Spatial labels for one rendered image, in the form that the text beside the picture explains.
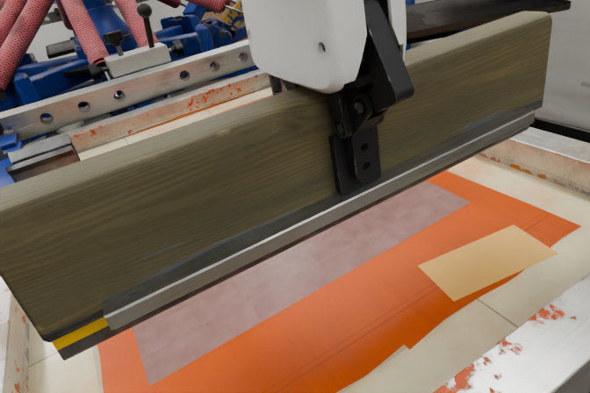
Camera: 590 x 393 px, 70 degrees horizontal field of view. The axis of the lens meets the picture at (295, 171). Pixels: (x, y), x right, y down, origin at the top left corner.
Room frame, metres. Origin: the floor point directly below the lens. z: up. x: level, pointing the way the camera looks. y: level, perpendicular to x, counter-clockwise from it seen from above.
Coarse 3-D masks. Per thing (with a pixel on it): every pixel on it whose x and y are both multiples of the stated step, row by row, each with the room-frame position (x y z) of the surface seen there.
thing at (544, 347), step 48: (192, 96) 0.82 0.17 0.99; (240, 96) 0.86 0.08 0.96; (96, 144) 0.74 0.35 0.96; (528, 144) 0.39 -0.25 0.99; (576, 144) 0.37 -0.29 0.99; (0, 288) 0.32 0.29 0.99; (576, 288) 0.19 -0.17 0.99; (0, 336) 0.26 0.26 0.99; (528, 336) 0.16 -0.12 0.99; (576, 336) 0.16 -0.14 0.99; (0, 384) 0.21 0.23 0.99; (480, 384) 0.14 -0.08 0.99; (528, 384) 0.14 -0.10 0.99; (576, 384) 0.14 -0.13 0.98
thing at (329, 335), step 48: (240, 288) 0.30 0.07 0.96; (288, 288) 0.28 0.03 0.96; (336, 288) 0.27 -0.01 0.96; (144, 336) 0.26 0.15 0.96; (192, 336) 0.25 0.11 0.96; (240, 336) 0.24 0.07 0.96; (288, 336) 0.23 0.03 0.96; (336, 336) 0.22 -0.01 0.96; (384, 336) 0.21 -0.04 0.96; (144, 384) 0.21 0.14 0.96; (192, 384) 0.21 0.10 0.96; (240, 384) 0.20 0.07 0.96; (288, 384) 0.19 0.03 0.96; (336, 384) 0.18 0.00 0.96
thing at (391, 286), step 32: (416, 192) 0.39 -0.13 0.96; (448, 192) 0.38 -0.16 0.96; (480, 192) 0.36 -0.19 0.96; (352, 224) 0.36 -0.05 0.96; (384, 224) 0.35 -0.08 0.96; (416, 224) 0.33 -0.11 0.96; (448, 224) 0.33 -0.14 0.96; (480, 224) 0.32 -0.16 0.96; (512, 224) 0.31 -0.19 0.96; (544, 224) 0.30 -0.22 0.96; (576, 224) 0.29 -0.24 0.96; (320, 256) 0.32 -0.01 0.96; (352, 256) 0.31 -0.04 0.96; (384, 256) 0.30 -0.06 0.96; (416, 256) 0.29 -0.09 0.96; (352, 288) 0.27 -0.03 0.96; (384, 288) 0.26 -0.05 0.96; (416, 288) 0.25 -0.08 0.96; (384, 320) 0.23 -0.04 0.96; (416, 320) 0.22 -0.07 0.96
